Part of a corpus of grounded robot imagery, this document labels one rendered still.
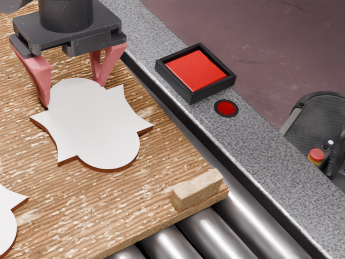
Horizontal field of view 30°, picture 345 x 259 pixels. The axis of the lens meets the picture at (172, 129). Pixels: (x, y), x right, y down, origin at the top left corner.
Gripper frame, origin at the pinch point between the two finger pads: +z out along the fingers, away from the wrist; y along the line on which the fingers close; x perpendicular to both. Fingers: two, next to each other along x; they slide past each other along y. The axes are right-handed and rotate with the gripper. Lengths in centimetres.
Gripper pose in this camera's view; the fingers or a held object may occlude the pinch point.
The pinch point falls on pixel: (72, 90)
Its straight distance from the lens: 75.7
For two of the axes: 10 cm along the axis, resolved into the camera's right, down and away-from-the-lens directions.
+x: -5.4, -5.3, 6.5
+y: 8.4, -3.1, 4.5
